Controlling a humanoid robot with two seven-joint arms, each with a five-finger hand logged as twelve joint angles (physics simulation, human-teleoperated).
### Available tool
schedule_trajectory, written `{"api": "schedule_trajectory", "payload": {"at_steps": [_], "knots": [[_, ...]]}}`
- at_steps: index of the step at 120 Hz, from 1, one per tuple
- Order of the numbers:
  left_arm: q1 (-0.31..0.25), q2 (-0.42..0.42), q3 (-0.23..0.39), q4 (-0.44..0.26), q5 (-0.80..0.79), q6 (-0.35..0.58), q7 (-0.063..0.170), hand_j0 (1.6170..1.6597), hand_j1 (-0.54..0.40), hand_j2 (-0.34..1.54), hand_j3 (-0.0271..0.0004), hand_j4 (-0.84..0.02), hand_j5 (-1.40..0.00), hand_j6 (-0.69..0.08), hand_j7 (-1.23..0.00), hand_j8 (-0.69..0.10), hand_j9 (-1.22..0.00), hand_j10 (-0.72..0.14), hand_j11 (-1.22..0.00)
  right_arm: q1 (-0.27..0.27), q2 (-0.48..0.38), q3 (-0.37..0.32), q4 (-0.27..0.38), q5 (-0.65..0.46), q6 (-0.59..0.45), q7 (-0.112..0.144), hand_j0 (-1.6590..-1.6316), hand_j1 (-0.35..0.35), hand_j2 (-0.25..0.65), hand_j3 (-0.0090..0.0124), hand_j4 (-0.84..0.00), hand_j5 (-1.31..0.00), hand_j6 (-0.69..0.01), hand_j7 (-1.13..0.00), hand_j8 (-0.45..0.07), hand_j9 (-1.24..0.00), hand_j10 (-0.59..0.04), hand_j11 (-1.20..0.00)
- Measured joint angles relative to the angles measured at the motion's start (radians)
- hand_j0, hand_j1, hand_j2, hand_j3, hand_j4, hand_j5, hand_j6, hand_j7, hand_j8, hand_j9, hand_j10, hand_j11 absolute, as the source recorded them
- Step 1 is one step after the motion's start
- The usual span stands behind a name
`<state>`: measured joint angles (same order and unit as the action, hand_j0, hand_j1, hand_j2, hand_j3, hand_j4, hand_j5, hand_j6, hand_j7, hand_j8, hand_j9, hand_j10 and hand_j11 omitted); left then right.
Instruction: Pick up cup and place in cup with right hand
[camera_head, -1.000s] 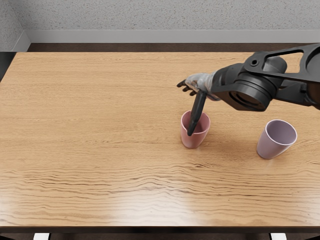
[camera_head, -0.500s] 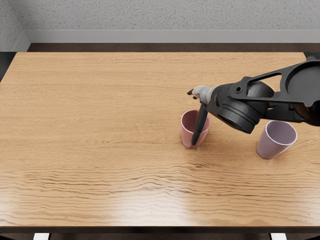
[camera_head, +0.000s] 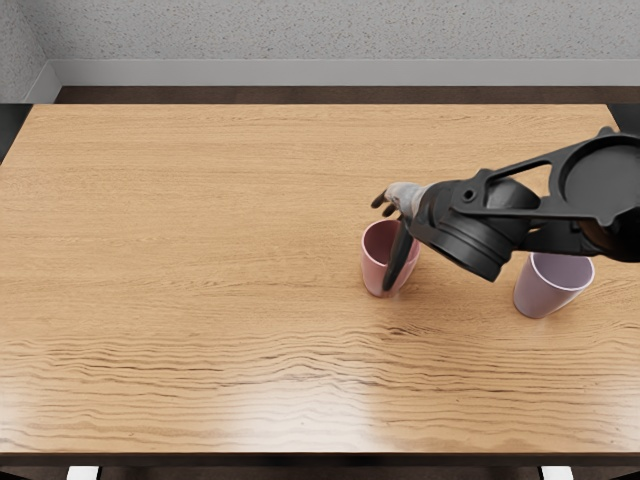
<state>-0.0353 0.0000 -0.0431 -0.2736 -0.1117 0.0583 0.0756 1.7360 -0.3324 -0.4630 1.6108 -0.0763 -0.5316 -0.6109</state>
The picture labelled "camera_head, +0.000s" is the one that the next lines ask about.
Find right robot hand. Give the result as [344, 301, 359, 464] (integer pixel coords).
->
[370, 181, 434, 293]

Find lilac cup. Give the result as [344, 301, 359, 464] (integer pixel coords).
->
[512, 251, 596, 320]

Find pink cup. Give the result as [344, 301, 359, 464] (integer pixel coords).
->
[361, 219, 422, 299]

